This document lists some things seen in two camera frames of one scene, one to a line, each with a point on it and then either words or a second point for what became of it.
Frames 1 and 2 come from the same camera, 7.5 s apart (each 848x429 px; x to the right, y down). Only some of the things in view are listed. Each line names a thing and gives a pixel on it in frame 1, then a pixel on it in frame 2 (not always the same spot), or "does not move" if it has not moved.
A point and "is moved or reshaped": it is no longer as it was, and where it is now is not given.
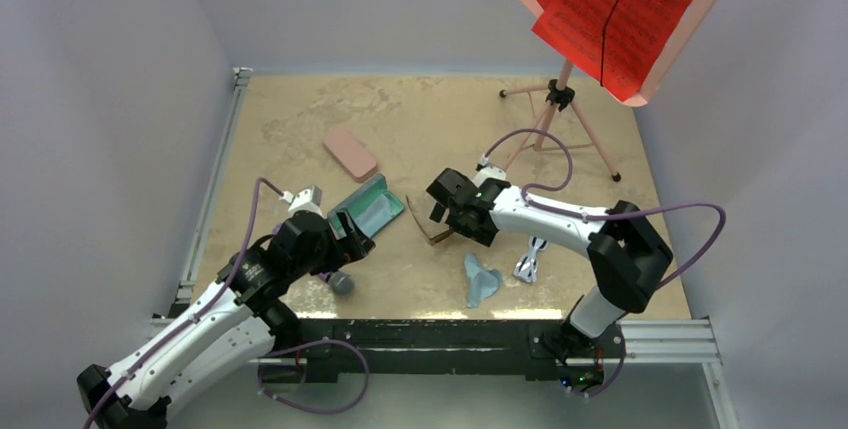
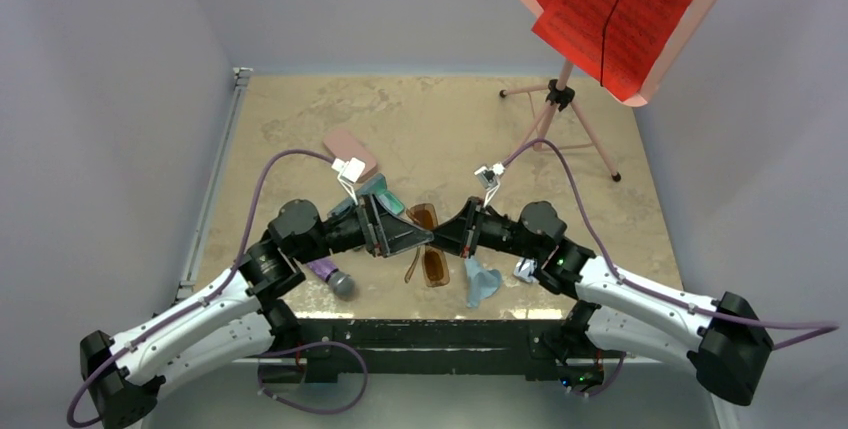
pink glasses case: (356, 161) does not move
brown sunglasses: (434, 239) is moved or reshaped
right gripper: (481, 236) to (456, 235)
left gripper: (345, 249) to (387, 234)
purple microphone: (339, 282) does not move
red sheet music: (612, 12) does not move
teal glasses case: (371, 208) does not move
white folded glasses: (526, 267) does not move
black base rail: (448, 346) does not move
